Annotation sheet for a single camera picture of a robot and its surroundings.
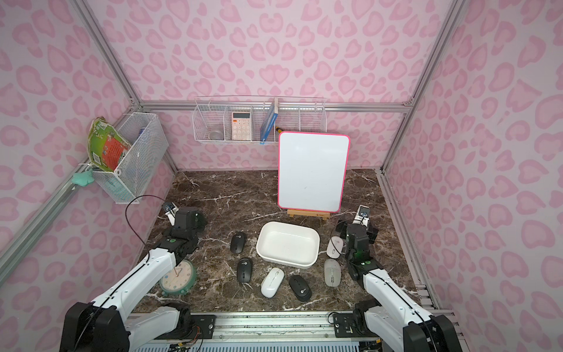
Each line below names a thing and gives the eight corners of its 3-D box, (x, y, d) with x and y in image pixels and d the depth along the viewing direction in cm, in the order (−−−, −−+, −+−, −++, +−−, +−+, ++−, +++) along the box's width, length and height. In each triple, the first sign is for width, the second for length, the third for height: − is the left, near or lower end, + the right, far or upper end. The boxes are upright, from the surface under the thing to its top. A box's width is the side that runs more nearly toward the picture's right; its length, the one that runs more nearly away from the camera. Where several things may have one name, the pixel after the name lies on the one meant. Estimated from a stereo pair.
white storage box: (253, 261, 90) (251, 255, 85) (264, 226, 100) (263, 219, 95) (315, 273, 87) (316, 267, 82) (319, 236, 97) (321, 228, 92)
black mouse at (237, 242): (230, 254, 92) (228, 251, 90) (233, 234, 98) (232, 231, 96) (243, 254, 92) (242, 251, 90) (246, 234, 98) (245, 231, 96)
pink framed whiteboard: (280, 216, 103) (276, 165, 78) (281, 185, 116) (278, 132, 90) (339, 216, 103) (355, 164, 77) (334, 185, 116) (346, 131, 90)
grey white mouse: (325, 287, 83) (326, 284, 80) (322, 262, 89) (323, 258, 87) (341, 287, 83) (343, 284, 80) (338, 262, 89) (339, 258, 87)
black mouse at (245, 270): (236, 282, 85) (235, 280, 82) (239, 260, 90) (238, 257, 88) (251, 282, 85) (250, 280, 82) (254, 260, 90) (253, 257, 88)
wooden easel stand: (287, 218, 103) (287, 211, 98) (288, 214, 104) (288, 207, 100) (328, 222, 101) (330, 215, 96) (328, 218, 103) (330, 211, 98)
